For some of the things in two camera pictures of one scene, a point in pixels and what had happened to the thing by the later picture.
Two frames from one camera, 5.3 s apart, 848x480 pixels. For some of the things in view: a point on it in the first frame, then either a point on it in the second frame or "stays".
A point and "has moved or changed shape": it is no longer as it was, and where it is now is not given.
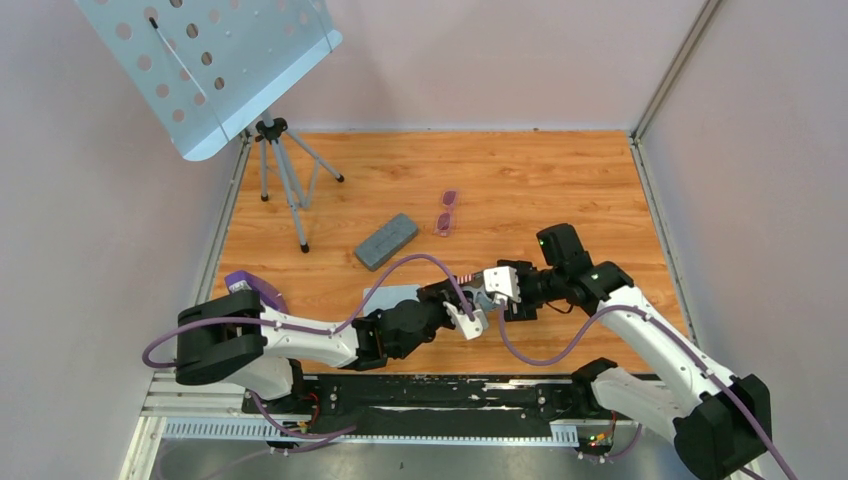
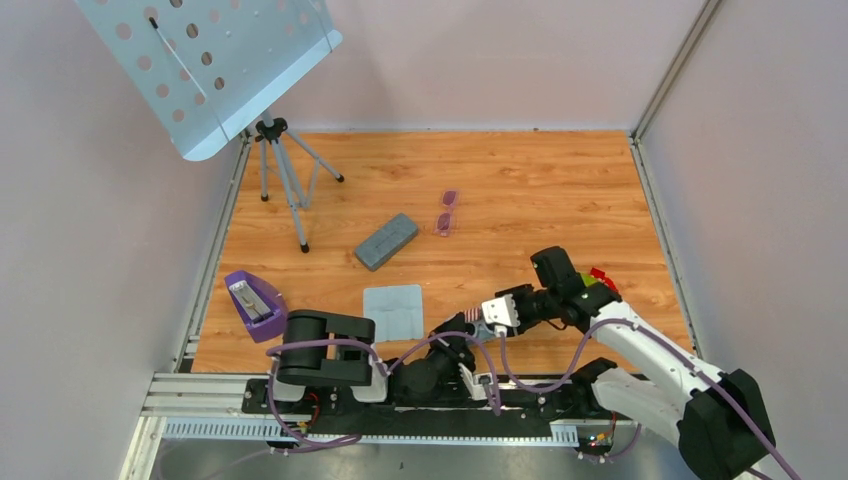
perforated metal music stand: x=208 y=69 stays
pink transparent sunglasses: x=444 y=219 stays
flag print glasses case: x=476 y=279 has moved or changed shape
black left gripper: x=438 y=293 → x=456 y=350
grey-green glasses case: x=386 y=241 stays
